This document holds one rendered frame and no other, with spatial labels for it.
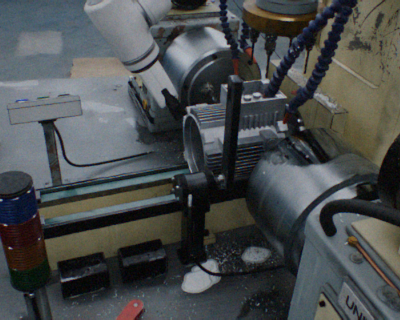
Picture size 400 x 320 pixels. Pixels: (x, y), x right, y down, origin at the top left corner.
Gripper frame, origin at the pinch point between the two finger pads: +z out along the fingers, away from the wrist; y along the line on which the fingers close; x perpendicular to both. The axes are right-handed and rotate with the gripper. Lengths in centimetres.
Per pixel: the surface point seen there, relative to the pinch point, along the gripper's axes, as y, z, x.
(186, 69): -16.2, 1.6, 8.0
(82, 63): -255, 86, -39
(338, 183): 43.7, 0.7, 15.2
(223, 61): -14.7, 4.9, 17.3
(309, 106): 12.2, 11.2, 25.6
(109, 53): -305, 114, -20
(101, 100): -66, 21, -21
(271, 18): 12.1, -13.5, 25.4
